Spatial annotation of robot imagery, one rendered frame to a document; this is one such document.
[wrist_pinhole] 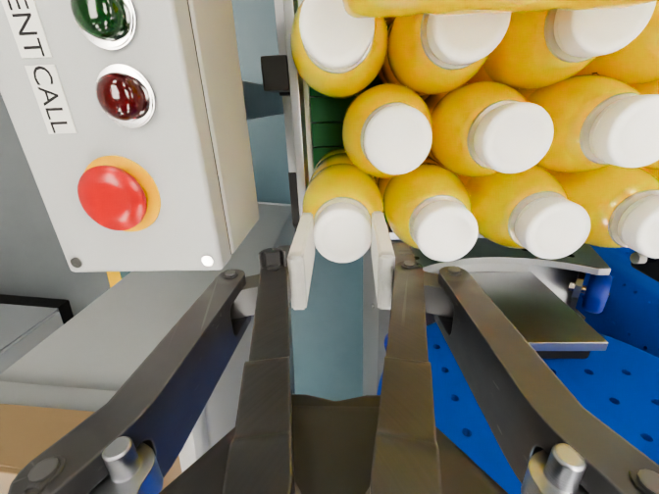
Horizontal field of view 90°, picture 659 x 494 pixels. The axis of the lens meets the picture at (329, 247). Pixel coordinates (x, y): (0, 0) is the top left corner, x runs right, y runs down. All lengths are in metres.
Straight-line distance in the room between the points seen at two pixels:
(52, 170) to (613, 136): 0.31
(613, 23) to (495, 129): 0.07
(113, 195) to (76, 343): 0.51
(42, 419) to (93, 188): 0.39
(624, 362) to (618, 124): 0.23
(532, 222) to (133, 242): 0.25
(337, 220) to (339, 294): 1.30
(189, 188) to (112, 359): 0.47
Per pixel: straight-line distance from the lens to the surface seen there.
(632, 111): 0.25
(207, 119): 0.21
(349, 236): 0.21
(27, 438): 0.55
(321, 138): 0.38
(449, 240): 0.23
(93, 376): 0.62
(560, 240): 0.26
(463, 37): 0.21
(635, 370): 0.41
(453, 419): 0.30
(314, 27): 0.20
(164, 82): 0.20
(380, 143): 0.20
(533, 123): 0.23
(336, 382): 1.84
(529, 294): 0.40
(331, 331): 1.62
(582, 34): 0.23
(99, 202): 0.22
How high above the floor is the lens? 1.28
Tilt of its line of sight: 66 degrees down
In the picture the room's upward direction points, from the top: 174 degrees counter-clockwise
